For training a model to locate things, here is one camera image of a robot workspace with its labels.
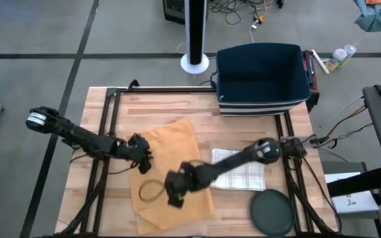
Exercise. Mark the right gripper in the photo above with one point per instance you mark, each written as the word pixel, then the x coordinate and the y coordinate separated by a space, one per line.
pixel 187 180

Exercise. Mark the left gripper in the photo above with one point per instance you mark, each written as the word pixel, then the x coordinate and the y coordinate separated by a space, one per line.
pixel 137 152

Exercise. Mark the yellow towel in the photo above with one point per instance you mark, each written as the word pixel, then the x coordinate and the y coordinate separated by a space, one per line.
pixel 174 145

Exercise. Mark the white cloth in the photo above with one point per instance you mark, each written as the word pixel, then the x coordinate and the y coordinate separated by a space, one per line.
pixel 246 178

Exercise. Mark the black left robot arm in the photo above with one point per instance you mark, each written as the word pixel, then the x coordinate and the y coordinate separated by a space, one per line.
pixel 78 135

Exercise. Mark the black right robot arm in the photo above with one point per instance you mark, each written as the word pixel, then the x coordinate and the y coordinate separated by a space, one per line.
pixel 237 162

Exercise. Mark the dark green round plate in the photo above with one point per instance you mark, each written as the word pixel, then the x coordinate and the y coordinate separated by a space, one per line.
pixel 272 212

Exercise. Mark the navy white striped fabric bin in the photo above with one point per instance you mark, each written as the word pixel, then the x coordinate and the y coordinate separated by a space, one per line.
pixel 260 72

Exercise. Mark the white black tower fan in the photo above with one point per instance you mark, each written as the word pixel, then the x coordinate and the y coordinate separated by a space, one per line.
pixel 194 33

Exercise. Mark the black box on floor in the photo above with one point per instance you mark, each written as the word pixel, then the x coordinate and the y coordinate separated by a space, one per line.
pixel 174 11

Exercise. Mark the red black tool case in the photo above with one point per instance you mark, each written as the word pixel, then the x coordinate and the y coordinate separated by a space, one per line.
pixel 313 76

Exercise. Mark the white printed box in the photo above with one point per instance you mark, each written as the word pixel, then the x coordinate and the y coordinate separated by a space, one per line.
pixel 352 201

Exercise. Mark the black padded bar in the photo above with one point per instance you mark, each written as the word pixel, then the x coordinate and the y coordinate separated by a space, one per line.
pixel 359 182

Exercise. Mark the yellow power plug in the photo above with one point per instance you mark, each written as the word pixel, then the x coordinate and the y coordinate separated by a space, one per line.
pixel 259 18

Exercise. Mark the white plastic tube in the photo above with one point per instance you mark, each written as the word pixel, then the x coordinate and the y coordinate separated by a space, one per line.
pixel 319 61

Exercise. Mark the green bottle white cap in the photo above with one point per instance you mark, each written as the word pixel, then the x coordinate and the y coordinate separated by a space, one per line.
pixel 349 50

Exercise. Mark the orange cloth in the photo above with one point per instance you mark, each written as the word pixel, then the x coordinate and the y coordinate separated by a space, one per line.
pixel 379 1

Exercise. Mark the black metal table rail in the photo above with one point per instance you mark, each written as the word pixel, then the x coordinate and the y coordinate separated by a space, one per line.
pixel 177 89

